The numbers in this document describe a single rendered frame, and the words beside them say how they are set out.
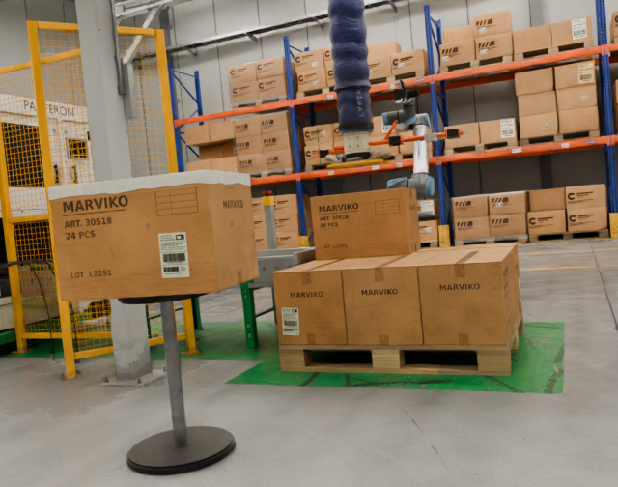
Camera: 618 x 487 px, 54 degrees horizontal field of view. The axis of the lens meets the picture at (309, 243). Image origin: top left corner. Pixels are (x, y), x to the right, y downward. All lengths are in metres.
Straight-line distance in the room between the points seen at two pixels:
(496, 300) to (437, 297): 0.28
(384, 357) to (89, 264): 1.60
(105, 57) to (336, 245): 1.70
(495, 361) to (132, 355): 1.92
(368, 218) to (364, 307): 0.76
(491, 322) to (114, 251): 1.76
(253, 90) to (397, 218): 8.93
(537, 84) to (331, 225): 7.57
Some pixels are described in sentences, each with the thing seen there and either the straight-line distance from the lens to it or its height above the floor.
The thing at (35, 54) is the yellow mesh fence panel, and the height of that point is 1.90.
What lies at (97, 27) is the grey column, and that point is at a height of 1.94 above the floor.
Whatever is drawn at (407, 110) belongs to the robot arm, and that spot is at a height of 1.49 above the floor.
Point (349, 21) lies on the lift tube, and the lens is 3.98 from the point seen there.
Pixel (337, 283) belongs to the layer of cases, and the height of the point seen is 0.47.
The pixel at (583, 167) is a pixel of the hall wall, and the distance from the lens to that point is 12.13.
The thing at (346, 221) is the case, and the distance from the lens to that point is 3.77.
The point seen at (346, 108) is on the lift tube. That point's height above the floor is 1.47.
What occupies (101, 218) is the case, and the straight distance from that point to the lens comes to 2.19.
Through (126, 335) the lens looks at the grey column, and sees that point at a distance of 3.54.
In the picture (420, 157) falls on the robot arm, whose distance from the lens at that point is 4.72.
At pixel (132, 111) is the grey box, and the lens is 3.63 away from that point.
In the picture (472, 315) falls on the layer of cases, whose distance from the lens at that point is 3.04.
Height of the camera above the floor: 0.86
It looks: 3 degrees down
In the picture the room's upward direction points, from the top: 5 degrees counter-clockwise
